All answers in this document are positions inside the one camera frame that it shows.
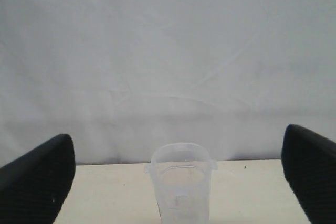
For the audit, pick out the clear plastic pitcher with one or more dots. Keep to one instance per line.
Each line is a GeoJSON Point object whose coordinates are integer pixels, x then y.
{"type": "Point", "coordinates": [181, 176]}

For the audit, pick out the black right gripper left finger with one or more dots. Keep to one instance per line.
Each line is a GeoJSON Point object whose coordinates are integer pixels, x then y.
{"type": "Point", "coordinates": [35, 185]}

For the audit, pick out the white background curtain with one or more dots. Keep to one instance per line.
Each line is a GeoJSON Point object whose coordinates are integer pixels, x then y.
{"type": "Point", "coordinates": [124, 77]}

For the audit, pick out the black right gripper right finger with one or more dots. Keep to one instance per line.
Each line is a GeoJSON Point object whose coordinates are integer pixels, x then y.
{"type": "Point", "coordinates": [308, 161]}

